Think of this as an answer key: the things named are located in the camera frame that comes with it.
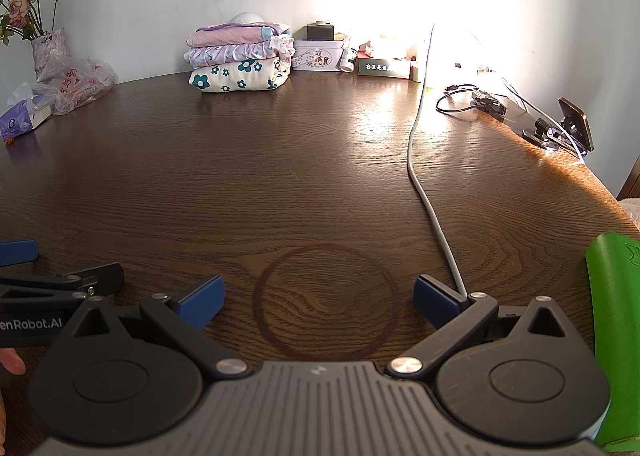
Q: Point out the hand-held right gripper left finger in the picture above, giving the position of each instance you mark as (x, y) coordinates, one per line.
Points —
(202, 301)

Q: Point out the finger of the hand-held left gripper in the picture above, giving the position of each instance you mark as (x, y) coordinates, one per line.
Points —
(17, 252)
(100, 278)

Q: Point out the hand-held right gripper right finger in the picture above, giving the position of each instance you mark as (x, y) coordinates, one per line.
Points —
(435, 301)

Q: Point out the white dress teal flowers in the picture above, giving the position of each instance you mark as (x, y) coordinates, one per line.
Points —
(235, 76)

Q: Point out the person's left hand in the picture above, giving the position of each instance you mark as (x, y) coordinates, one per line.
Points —
(12, 361)

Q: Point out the purple tissue pack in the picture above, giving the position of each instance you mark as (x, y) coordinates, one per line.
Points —
(20, 123)

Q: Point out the clear plastic bag red print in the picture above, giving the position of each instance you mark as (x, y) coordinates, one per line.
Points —
(75, 83)

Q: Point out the green case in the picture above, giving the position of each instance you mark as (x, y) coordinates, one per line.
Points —
(615, 311)

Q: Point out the patterned flower vase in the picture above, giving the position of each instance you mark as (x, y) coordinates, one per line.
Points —
(47, 51)

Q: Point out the black adapter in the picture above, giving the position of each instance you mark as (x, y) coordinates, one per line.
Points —
(487, 101)

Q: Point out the white fluffy cloth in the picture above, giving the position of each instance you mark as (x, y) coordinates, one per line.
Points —
(632, 213)

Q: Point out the black phone stand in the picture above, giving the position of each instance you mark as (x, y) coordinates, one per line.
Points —
(575, 123)

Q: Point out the wooden chair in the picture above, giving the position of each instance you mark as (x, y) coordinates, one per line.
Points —
(631, 186)

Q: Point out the dark labelled box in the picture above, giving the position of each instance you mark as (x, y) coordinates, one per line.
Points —
(382, 68)

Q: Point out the pink floral garment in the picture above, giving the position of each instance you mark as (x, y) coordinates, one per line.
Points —
(225, 55)

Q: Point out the white bottle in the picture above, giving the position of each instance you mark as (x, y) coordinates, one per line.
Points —
(346, 61)

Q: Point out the pink folded garment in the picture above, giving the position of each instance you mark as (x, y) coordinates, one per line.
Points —
(225, 36)

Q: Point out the white printed tin box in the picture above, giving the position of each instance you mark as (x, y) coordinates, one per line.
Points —
(315, 58)

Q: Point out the small black box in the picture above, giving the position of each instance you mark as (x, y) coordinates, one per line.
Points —
(320, 31)

